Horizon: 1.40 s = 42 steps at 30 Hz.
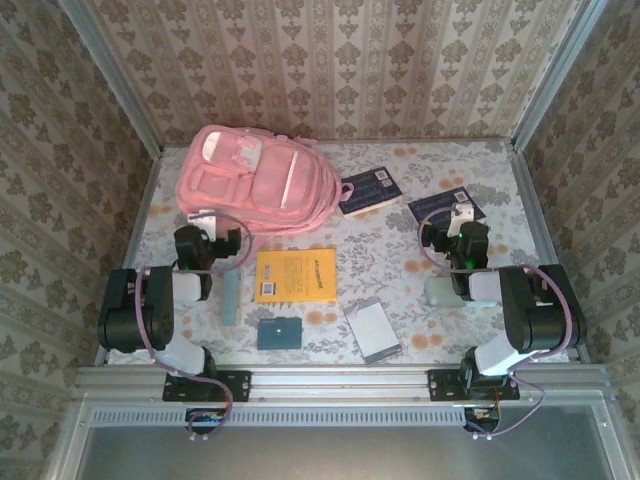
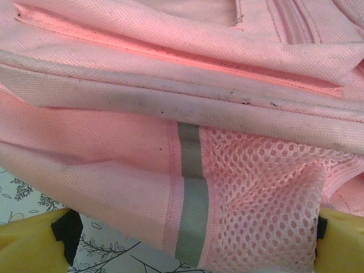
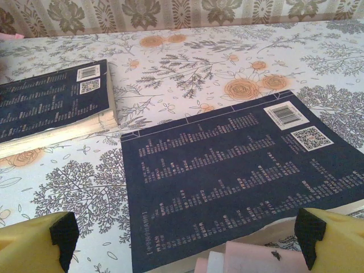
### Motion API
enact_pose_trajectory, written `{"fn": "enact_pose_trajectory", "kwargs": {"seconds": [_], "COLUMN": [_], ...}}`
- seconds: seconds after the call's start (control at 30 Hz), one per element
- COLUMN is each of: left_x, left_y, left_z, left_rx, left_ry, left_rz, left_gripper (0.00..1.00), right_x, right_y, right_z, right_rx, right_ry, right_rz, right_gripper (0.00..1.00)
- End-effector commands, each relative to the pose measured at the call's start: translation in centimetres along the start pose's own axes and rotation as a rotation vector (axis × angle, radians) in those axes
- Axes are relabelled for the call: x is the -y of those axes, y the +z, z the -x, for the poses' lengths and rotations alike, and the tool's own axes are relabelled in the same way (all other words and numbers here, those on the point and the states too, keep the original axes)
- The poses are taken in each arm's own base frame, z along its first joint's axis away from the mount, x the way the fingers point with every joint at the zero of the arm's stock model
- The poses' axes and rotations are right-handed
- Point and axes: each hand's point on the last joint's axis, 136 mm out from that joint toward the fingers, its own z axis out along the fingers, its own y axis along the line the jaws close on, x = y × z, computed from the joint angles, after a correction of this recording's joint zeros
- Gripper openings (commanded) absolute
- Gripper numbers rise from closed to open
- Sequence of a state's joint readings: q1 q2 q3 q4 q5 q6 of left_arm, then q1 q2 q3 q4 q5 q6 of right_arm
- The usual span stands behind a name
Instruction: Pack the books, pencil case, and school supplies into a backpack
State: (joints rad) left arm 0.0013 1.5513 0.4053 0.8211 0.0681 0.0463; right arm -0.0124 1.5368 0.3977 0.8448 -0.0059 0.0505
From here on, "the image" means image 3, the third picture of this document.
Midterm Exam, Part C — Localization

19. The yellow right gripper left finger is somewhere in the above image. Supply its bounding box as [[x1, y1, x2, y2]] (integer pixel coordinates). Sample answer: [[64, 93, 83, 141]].
[[0, 210, 80, 273]]

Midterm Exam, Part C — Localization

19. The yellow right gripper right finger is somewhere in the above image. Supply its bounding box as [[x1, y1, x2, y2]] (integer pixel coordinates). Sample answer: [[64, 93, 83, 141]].
[[294, 207, 364, 273]]

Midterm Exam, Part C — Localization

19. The dark blue paperback book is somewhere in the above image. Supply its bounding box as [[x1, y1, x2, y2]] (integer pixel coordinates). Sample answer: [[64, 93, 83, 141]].
[[119, 89, 364, 273], [0, 59, 119, 160]]

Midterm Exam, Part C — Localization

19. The floral tablecloth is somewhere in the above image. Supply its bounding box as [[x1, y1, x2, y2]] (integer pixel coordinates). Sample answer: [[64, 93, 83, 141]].
[[0, 19, 364, 273]]

